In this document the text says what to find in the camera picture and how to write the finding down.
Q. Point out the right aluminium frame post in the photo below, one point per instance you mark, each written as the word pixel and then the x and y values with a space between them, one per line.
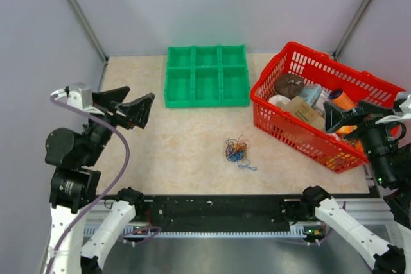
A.
pixel 349 31

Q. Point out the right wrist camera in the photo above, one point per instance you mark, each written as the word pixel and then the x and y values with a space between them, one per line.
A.
pixel 401 109

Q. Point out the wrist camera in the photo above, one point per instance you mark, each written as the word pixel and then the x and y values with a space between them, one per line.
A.
pixel 77 95
pixel 401 109

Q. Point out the brown cardboard box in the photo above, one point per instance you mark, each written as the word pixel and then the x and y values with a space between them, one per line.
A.
pixel 304 112

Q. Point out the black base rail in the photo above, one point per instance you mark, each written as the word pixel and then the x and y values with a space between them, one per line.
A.
pixel 224 213

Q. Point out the green six-compartment tray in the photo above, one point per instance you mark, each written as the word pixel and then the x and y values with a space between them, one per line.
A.
pixel 207 76

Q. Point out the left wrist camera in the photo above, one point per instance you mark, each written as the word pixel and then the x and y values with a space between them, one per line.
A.
pixel 77 95

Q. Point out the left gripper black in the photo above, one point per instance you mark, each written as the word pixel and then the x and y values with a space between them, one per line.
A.
pixel 137 111

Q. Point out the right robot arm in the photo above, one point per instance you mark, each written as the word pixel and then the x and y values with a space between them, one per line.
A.
pixel 391 172

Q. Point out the light blue patterned box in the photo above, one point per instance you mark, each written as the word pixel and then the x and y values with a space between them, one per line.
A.
pixel 315 95

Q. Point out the orange bottle blue cap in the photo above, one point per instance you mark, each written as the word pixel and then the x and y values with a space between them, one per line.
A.
pixel 339 98

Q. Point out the aluminium frame post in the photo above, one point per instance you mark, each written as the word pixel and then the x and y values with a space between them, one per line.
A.
pixel 87 29
pixel 349 31

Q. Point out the orange snack packet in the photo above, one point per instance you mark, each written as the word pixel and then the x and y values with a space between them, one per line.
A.
pixel 344 131

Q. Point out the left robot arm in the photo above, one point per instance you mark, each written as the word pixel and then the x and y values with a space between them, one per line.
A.
pixel 74 182

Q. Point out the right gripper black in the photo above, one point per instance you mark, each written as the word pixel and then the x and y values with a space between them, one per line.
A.
pixel 334 116

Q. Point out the brown round pouch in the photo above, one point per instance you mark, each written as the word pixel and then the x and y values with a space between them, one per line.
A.
pixel 289 85

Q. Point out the left aluminium frame post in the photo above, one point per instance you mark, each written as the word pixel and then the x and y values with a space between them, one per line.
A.
pixel 87 29

